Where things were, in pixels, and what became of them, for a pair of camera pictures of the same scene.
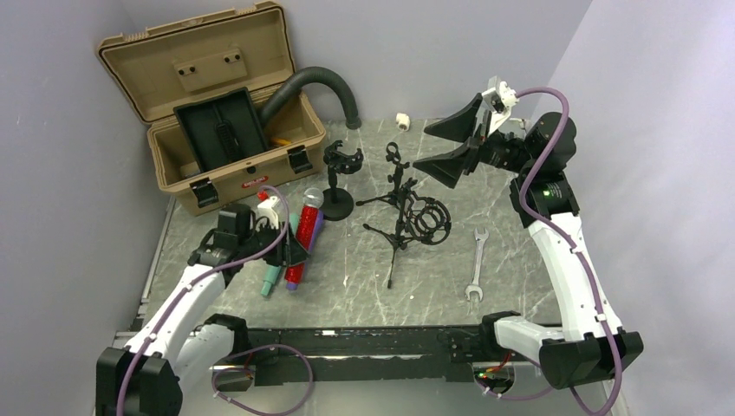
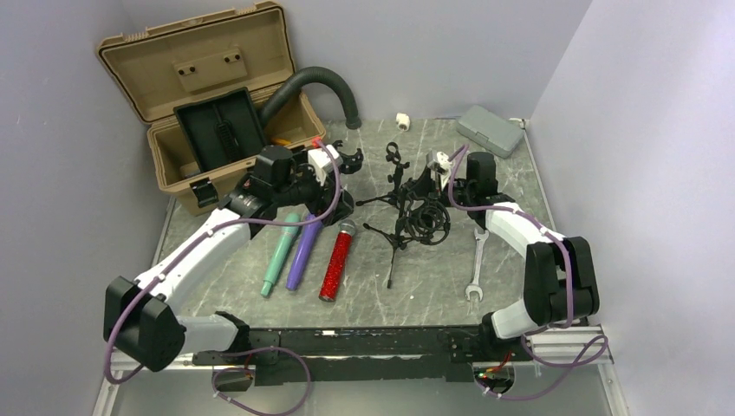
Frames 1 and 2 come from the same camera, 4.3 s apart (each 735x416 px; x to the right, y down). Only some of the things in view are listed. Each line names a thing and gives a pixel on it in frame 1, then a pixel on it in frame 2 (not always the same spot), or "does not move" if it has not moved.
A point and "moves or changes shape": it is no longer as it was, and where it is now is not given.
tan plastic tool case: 156,68 does not move
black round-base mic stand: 339,202 does not move
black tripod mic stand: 393,157 does not move
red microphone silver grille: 313,198 moves or changes shape
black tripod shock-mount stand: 423,218 does not move
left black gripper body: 263,239 → 305,190
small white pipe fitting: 403,121 does not move
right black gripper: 459,126 → 425,185
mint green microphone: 272,271 does not move
